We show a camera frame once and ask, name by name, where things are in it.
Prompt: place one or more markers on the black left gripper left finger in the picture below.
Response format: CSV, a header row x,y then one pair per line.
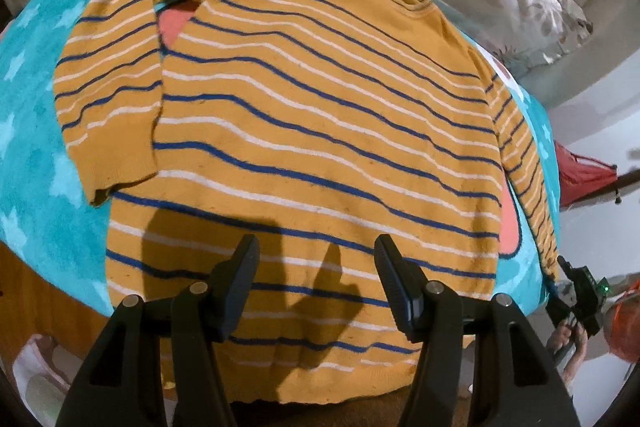
x,y
154,364

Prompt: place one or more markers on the yellow striped knit sweater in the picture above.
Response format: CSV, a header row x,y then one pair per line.
x,y
317,126

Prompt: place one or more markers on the red plastic bag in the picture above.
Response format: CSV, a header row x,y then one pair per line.
x,y
581,176

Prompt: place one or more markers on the person's right hand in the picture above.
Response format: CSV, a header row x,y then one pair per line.
x,y
568,347

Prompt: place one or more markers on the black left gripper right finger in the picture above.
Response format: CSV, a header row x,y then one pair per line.
x,y
515,382

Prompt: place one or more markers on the turquoise cartoon fleece blanket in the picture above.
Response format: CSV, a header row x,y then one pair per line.
x,y
49,225

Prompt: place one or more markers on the orange round object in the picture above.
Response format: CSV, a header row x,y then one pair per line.
x,y
621,325

